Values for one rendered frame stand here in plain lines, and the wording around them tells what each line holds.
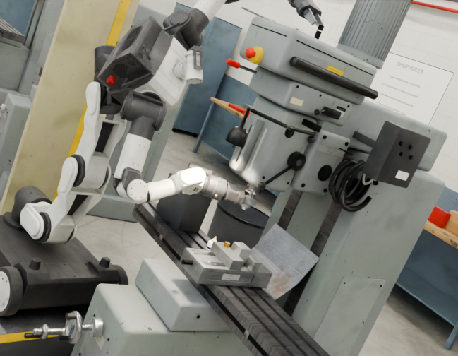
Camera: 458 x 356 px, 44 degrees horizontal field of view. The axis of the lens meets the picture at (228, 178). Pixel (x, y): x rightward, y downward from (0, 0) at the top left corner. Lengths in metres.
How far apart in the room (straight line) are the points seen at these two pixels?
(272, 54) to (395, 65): 5.47
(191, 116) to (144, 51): 7.50
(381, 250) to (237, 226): 1.74
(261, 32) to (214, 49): 7.41
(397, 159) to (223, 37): 7.55
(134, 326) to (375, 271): 1.11
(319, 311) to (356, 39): 1.13
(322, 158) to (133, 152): 0.73
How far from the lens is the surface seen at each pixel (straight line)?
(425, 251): 6.63
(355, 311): 2.68
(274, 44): 1.98
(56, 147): 3.74
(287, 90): 2.01
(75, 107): 3.68
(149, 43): 2.14
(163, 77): 2.13
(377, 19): 2.27
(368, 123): 2.34
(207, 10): 2.36
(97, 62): 2.50
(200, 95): 9.55
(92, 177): 2.49
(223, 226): 4.16
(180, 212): 2.52
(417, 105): 7.03
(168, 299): 2.17
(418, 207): 2.62
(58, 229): 2.67
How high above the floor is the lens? 1.78
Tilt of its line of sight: 13 degrees down
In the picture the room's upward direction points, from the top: 23 degrees clockwise
